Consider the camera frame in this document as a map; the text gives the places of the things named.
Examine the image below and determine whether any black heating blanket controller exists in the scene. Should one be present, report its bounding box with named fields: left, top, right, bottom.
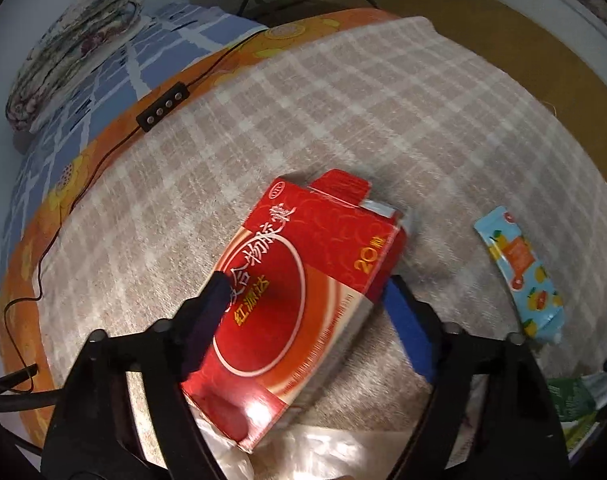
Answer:
left=136, top=82, right=189, bottom=131

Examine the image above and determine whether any light blue snack packet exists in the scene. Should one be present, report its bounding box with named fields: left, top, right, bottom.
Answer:
left=473, top=207, right=565, bottom=345

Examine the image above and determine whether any red cardboard medicine box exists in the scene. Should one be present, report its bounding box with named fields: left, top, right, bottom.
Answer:
left=181, top=169, right=409, bottom=453

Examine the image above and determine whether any folded floral quilt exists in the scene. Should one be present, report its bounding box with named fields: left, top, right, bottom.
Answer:
left=4, top=0, right=144, bottom=133

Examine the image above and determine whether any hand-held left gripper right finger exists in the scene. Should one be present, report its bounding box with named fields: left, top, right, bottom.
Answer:
left=386, top=275, right=571, bottom=480

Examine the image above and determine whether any beige plaid blanket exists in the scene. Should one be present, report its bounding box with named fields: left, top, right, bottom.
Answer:
left=36, top=16, right=607, bottom=480

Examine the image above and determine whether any thick black cable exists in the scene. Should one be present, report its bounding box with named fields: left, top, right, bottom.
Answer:
left=0, top=366, right=49, bottom=456

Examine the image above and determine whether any blue patterned bed sheet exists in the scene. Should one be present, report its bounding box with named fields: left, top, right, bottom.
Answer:
left=4, top=2, right=269, bottom=241

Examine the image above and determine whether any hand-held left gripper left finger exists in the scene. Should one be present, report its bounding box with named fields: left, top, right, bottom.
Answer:
left=41, top=270, right=234, bottom=480

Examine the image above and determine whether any translucent plastic bag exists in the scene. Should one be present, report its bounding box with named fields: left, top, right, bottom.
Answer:
left=194, top=400, right=489, bottom=480

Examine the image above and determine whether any green packet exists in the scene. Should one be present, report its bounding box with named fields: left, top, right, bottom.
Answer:
left=547, top=377, right=601, bottom=453

